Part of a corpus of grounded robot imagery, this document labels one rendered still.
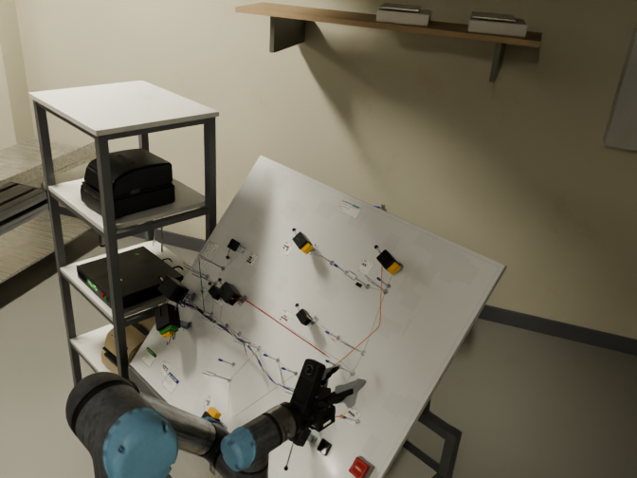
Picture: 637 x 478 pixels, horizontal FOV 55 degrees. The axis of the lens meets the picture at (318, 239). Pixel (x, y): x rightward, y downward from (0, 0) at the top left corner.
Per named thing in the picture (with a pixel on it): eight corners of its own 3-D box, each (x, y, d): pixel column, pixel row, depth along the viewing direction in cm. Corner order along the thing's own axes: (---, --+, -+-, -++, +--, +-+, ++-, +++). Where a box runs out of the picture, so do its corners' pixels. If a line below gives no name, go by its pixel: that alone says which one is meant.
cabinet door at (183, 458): (219, 533, 236) (218, 458, 218) (147, 450, 270) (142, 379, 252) (223, 530, 237) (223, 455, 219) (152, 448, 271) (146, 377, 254)
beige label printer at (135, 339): (125, 387, 268) (121, 351, 259) (100, 363, 281) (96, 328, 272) (183, 358, 288) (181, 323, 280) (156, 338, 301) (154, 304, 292)
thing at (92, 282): (114, 314, 248) (112, 300, 245) (76, 278, 270) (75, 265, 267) (184, 288, 269) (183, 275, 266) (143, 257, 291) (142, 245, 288)
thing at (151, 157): (108, 222, 232) (103, 174, 224) (80, 202, 247) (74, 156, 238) (176, 204, 252) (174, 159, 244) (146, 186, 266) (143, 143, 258)
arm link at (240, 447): (217, 461, 125) (217, 430, 122) (258, 435, 133) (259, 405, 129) (241, 484, 121) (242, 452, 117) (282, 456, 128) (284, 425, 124)
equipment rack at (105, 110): (133, 508, 289) (96, 130, 207) (78, 435, 328) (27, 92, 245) (221, 456, 321) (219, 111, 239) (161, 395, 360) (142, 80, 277)
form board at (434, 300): (133, 364, 251) (129, 363, 250) (263, 156, 258) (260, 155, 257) (332, 567, 177) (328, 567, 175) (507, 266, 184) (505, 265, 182)
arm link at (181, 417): (28, 396, 105) (194, 454, 142) (57, 432, 98) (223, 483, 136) (71, 340, 107) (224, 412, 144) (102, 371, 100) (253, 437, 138)
